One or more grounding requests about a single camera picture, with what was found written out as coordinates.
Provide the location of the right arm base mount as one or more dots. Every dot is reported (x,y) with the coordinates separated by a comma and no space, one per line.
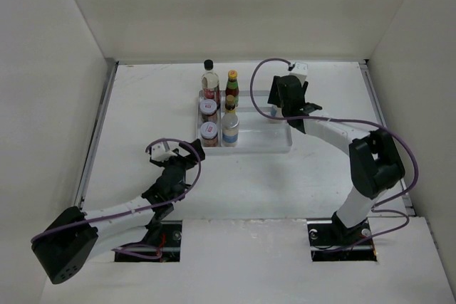
(328,246)

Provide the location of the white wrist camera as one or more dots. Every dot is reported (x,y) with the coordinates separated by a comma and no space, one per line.
(160,151)
(300,70)

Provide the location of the spice jar dark contents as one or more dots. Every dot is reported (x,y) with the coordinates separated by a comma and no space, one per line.
(208,111)

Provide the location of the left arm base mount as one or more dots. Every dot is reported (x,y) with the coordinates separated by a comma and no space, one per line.
(161,245)

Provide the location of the green bottle yellow cap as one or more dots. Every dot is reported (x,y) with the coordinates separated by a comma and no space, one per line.
(232,87)

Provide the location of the small yellow label bottle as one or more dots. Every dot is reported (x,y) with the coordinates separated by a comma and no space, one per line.
(230,104)

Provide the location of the white shaker blue label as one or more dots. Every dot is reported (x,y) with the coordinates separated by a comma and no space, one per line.
(276,115)
(230,130)

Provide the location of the spice jar orange contents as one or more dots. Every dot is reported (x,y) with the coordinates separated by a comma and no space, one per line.
(209,134)

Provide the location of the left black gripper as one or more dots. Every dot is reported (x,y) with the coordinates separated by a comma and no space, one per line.
(177,158)

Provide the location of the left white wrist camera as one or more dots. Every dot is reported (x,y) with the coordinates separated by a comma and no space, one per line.
(160,151)

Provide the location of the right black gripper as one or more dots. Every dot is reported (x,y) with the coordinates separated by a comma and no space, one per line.
(273,93)

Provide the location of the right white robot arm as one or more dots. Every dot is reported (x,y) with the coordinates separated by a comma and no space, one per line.
(375,164)

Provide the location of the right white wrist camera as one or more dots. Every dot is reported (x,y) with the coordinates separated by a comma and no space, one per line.
(300,70)

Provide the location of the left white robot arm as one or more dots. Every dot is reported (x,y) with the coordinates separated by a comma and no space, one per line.
(76,236)

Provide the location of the dark sauce bottle black cap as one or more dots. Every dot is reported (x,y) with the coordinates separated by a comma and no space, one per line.
(210,82)

